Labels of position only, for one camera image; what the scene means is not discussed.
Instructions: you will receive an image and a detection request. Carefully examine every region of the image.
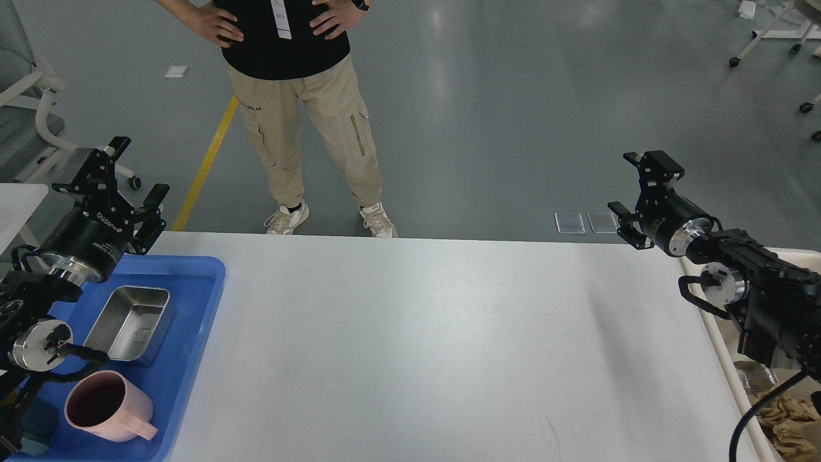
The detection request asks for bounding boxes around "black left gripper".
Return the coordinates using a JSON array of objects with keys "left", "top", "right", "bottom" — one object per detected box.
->
[{"left": 37, "top": 135, "right": 170, "bottom": 286}]

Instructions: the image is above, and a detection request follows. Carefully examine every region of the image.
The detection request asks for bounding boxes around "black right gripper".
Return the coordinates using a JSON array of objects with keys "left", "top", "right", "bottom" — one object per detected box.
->
[{"left": 607, "top": 150, "right": 715, "bottom": 257}]

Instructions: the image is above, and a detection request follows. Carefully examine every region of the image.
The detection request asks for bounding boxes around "stainless steel rectangular container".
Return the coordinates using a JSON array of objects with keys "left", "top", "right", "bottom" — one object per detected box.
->
[{"left": 83, "top": 286, "right": 175, "bottom": 366}]

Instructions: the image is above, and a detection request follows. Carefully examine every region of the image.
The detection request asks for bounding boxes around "pink ribbed mug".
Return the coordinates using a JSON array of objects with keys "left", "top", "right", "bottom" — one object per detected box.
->
[{"left": 63, "top": 370, "right": 158, "bottom": 443}]

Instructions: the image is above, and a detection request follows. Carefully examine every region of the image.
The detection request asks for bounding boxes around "brown paper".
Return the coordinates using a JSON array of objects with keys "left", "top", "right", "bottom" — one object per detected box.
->
[{"left": 756, "top": 393, "right": 819, "bottom": 461}]

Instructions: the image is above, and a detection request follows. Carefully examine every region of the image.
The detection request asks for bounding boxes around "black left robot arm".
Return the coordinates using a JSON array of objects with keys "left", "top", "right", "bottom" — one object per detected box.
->
[{"left": 1, "top": 135, "right": 170, "bottom": 459}]

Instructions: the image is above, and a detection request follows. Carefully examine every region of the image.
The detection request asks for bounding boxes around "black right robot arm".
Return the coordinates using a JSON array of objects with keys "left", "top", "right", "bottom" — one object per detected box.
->
[{"left": 607, "top": 150, "right": 820, "bottom": 461}]

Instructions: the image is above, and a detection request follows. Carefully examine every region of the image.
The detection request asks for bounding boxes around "clear floor plate right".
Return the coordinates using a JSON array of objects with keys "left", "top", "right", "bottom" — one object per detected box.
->
[{"left": 586, "top": 211, "right": 619, "bottom": 234}]

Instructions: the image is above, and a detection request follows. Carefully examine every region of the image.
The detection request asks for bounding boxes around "clear floor plate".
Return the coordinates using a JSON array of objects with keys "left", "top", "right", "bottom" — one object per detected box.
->
[
  {"left": 586, "top": 211, "right": 619, "bottom": 234},
  {"left": 554, "top": 212, "right": 586, "bottom": 235}
]

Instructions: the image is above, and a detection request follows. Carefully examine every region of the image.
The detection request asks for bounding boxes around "clear floor plate left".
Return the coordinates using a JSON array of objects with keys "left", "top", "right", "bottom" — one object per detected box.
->
[{"left": 554, "top": 212, "right": 586, "bottom": 235}]

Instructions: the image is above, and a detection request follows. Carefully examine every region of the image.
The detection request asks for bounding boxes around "white side table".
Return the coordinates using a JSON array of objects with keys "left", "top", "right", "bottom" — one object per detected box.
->
[{"left": 1, "top": 182, "right": 49, "bottom": 253}]

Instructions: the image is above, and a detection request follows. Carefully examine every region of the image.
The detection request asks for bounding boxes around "blue plastic tray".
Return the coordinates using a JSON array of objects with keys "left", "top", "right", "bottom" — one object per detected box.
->
[{"left": 37, "top": 255, "right": 225, "bottom": 461}]

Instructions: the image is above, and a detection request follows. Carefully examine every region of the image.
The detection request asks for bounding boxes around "white paper scrap on floor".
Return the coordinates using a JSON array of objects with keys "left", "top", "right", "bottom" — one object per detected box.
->
[{"left": 164, "top": 65, "right": 189, "bottom": 78}]

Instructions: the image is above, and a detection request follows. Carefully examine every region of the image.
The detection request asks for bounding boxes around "beige plastic bin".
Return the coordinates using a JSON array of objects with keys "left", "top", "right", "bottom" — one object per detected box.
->
[{"left": 679, "top": 248, "right": 820, "bottom": 461}]

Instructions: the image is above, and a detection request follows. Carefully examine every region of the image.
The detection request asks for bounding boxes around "person in black shirt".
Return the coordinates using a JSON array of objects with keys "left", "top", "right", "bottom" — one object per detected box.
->
[{"left": 160, "top": 1, "right": 398, "bottom": 239}]

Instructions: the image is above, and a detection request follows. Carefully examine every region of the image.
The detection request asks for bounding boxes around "teal mug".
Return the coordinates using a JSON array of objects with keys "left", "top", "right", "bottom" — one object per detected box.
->
[{"left": 1, "top": 398, "right": 58, "bottom": 460}]

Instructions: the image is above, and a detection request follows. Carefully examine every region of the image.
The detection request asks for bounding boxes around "white wheeled furniture frame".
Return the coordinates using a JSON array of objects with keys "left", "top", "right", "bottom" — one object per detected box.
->
[{"left": 728, "top": 0, "right": 821, "bottom": 142}]

